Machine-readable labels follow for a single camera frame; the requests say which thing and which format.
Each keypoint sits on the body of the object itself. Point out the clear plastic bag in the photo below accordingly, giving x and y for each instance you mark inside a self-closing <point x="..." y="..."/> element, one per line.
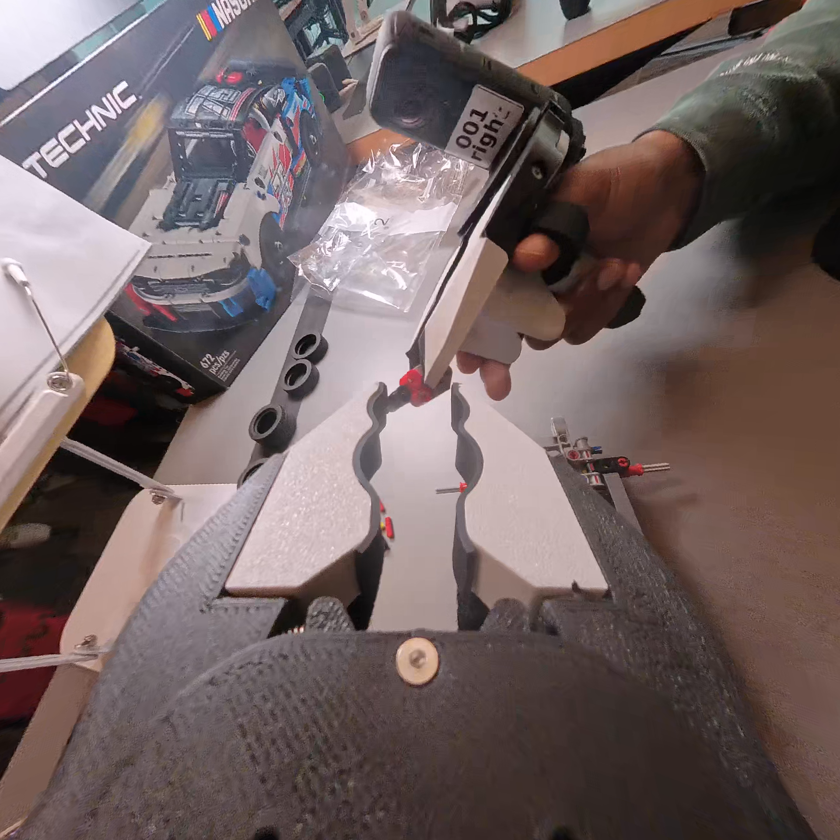
<point x="380" y="249"/>

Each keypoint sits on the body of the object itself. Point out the small red black lego sub-assembly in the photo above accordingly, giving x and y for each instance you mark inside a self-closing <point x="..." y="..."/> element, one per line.
<point x="415" y="386"/>

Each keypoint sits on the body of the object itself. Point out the grey desk with wooden edge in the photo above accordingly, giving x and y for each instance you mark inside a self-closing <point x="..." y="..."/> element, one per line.
<point x="590" y="39"/>

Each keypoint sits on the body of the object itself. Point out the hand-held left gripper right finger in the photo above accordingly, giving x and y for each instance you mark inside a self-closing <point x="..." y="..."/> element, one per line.
<point x="531" y="518"/>

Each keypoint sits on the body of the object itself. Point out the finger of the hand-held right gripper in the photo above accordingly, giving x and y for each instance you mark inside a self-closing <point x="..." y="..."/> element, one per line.
<point x="417" y="358"/>
<point x="466" y="295"/>

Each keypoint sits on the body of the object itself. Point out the person's right forearm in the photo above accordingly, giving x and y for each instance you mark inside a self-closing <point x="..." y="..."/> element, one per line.
<point x="754" y="131"/>

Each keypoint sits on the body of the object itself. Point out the white book stand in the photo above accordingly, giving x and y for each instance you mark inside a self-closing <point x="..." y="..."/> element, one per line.
<point x="151" y="544"/>

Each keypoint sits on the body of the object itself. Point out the race car lego set box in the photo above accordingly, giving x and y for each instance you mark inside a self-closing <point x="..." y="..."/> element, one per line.
<point x="197" y="164"/>

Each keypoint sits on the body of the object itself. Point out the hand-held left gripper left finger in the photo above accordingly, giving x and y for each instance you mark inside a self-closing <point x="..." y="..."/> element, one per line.
<point x="295" y="512"/>

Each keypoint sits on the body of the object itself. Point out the black charging dock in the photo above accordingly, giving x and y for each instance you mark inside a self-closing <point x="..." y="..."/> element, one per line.
<point x="331" y="79"/>

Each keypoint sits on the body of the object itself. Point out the person's right hand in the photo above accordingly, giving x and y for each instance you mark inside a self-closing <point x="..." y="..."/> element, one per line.
<point x="630" y="197"/>

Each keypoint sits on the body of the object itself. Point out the white instruction booklet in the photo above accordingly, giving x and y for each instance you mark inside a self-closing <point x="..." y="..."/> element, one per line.
<point x="52" y="262"/>

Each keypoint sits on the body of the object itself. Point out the lego car chassis assembly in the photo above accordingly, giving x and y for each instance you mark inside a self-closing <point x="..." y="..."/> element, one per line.
<point x="584" y="454"/>

